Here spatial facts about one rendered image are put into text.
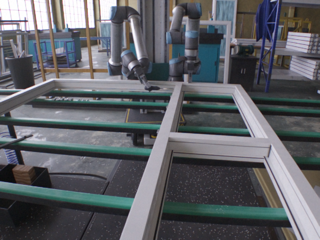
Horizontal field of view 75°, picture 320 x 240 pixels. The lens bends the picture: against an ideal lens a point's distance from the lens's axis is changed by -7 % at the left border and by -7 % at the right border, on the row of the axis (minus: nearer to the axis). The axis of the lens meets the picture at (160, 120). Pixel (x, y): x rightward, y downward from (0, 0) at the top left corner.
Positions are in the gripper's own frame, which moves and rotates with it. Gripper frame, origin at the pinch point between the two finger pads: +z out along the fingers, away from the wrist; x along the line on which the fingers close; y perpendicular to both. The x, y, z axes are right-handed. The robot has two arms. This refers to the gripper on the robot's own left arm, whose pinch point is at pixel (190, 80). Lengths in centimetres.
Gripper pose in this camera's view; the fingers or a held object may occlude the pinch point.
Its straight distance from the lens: 165.5
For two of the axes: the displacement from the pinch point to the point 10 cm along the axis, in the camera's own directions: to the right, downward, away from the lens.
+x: 1.5, -3.9, 9.1
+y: 9.9, 0.6, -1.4
